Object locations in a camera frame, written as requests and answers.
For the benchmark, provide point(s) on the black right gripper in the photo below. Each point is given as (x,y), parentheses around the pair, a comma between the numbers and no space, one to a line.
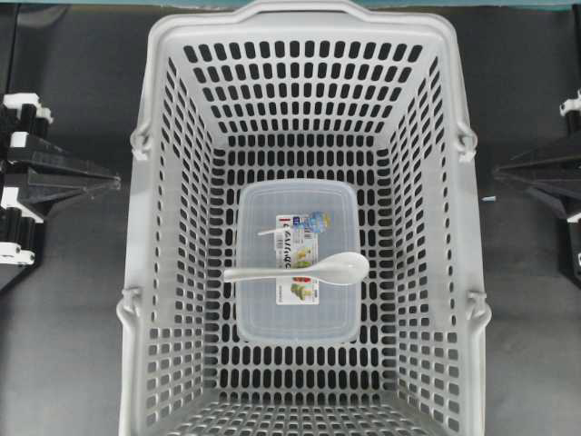
(550,173)

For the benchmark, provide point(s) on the white chinese spoon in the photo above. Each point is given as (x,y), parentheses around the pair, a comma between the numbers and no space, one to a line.
(339,269)

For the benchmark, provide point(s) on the grey plastic shopping basket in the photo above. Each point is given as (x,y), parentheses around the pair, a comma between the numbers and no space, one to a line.
(324,90)

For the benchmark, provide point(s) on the wrapped lollipop with white stick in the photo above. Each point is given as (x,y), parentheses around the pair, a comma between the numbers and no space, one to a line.
(316,222)

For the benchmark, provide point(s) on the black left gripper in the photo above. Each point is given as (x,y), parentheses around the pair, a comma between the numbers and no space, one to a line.
(28,197)

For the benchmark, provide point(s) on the clear plastic food container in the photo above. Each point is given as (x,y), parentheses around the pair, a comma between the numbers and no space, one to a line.
(296,311)

